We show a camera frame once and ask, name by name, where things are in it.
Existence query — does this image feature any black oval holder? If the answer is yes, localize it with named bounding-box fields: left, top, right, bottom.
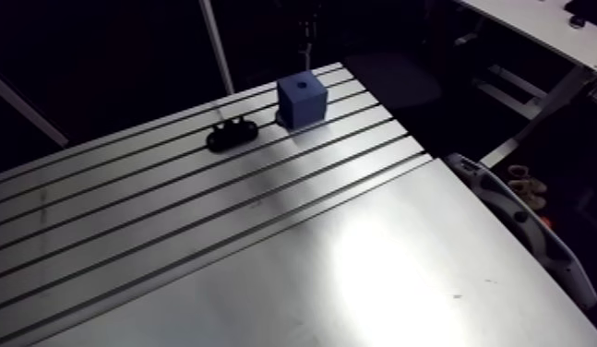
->
left=206, top=116, right=259, bottom=153

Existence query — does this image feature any white desk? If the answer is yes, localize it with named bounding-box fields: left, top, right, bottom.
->
left=453, top=0, right=597, bottom=170

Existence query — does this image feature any dark blue-grey block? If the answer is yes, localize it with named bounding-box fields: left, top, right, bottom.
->
left=275, top=69, right=329, bottom=131

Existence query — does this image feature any pale metal post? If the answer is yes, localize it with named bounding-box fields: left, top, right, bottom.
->
left=198, top=0, right=235, bottom=96
left=0, top=67, right=70, bottom=149

